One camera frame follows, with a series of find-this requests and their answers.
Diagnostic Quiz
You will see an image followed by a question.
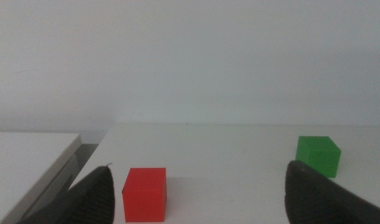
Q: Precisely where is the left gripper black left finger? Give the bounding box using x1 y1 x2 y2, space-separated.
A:
17 164 116 224

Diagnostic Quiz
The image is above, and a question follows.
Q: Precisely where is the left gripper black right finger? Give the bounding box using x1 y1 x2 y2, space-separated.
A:
284 160 380 224

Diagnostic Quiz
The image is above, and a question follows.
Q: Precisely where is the green cube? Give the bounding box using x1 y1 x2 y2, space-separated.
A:
295 136 342 179

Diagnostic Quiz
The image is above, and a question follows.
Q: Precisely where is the red cube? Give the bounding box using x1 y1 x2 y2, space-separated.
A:
121 167 168 223

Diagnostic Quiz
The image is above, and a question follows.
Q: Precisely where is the white side table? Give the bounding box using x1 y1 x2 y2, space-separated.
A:
0 132 82 224

